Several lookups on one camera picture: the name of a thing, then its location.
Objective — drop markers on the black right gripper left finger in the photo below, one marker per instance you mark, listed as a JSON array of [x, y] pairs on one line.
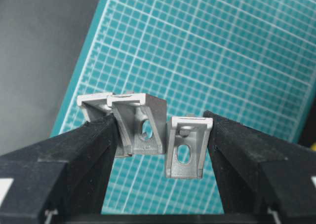
[[67, 174]]

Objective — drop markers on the green cutting mat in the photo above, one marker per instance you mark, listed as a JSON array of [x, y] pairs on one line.
[[253, 61]]

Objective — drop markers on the grey corner bracket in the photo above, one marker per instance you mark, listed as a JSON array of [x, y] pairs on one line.
[[94, 106], [141, 120], [187, 140]]

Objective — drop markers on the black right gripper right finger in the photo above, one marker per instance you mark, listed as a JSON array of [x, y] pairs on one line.
[[257, 173]]

